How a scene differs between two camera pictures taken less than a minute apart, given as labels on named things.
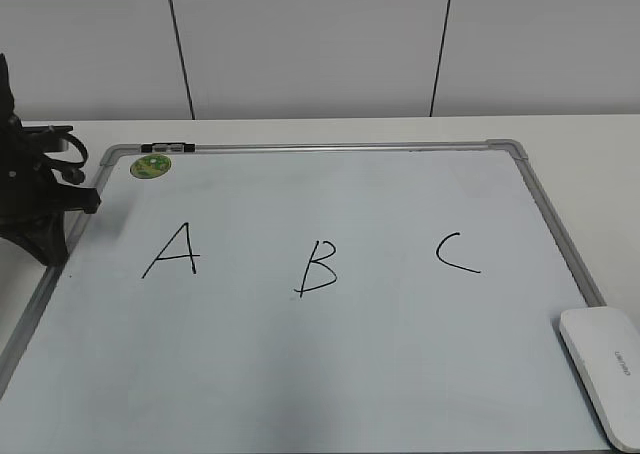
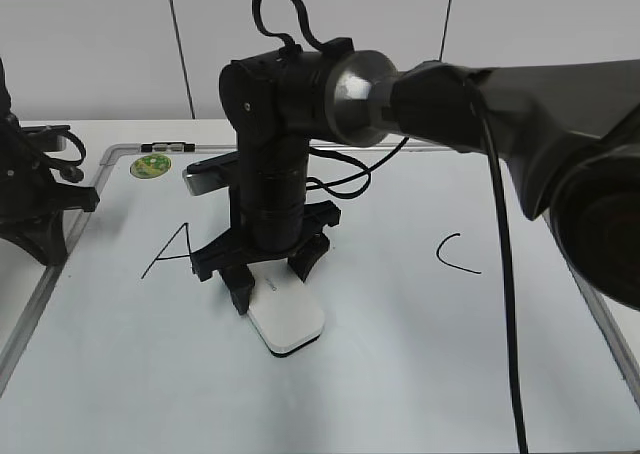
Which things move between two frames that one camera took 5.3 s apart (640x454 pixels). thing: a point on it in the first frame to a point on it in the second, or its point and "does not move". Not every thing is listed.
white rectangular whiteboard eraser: [606, 344] to [282, 308]
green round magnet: [150, 166] does not move
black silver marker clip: [171, 146] does not move
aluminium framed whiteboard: [292, 297] does not move
